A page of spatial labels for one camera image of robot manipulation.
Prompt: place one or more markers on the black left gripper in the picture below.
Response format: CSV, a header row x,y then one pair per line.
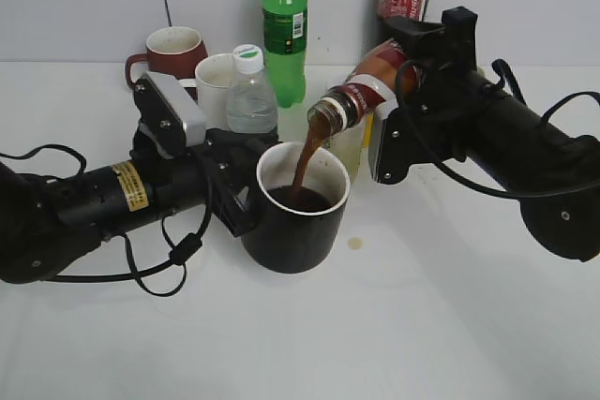
x,y
219,173

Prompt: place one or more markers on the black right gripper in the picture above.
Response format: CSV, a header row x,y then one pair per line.
x,y
438,112

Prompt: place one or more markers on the brown coffee bottle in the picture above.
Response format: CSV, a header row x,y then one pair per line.
x,y
371,83

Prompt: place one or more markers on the black mug white interior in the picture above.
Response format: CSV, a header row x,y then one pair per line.
x,y
294,239

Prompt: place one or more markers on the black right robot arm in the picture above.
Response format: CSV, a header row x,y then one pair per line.
x,y
483,135

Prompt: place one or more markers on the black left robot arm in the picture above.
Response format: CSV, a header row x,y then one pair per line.
x,y
49,222

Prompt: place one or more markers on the clear water bottle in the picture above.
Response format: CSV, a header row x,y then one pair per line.
x,y
251,105

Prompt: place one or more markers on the pale juice bottle white cap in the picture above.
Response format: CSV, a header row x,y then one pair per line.
x,y
347,146

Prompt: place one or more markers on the red mug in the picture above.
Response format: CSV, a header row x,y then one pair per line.
x,y
174,50

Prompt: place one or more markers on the green soda bottle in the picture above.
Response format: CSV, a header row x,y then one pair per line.
x,y
285,39

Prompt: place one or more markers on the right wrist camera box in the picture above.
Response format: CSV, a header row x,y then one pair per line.
x,y
460,23

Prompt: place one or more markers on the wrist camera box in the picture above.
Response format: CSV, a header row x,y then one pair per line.
x,y
170,118
460,23

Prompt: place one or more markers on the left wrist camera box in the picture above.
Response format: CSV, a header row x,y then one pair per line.
x,y
170,118

